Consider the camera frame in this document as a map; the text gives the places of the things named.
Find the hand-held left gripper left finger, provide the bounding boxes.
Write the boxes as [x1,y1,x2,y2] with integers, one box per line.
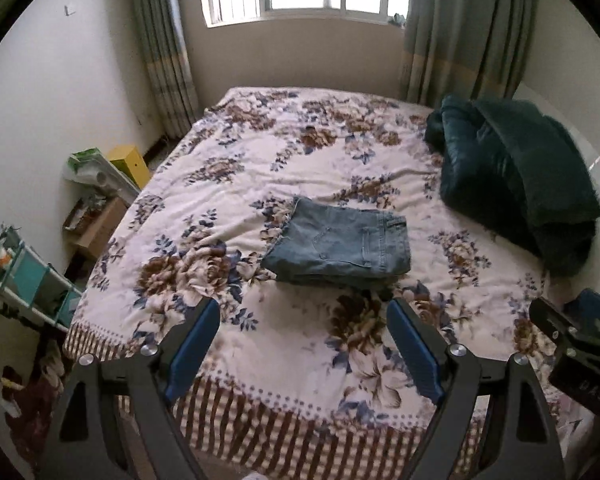
[39,297,222,480]

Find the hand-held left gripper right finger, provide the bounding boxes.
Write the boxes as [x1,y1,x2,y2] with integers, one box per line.
[386,298,567,480]

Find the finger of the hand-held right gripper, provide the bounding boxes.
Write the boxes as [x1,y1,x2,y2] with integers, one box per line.
[529,298,587,351]

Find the blue denim pants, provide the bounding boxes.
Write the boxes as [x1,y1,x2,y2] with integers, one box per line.
[260,197,413,291]

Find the dark green blanket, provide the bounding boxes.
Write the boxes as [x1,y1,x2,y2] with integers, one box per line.
[424,94,600,278]

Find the floral bed blanket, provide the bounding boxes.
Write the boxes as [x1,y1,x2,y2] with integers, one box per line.
[62,86,591,476]

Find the brown cardboard box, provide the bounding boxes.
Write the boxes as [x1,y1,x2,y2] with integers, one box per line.
[63,196,130,261]

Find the teal storage shelf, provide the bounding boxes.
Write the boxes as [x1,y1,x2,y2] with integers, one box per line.
[0,225,83,332]

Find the yellow box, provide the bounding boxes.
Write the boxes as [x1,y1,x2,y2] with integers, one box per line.
[108,145,152,189]

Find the green and white package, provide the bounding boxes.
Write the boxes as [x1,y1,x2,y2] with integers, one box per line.
[63,148,142,204]

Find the green striped curtain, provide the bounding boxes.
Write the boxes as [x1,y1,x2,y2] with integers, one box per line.
[127,0,201,140]
[398,0,540,110]

